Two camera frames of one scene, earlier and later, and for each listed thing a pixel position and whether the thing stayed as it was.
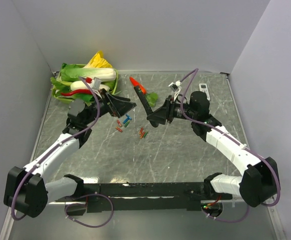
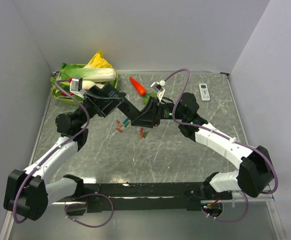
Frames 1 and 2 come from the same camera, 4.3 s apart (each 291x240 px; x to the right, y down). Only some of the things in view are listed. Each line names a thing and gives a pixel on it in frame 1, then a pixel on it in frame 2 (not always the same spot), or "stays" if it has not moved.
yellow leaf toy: (97, 62) stays
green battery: (126, 124) stays
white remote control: (203, 87) stays
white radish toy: (81, 85) -> (88, 84)
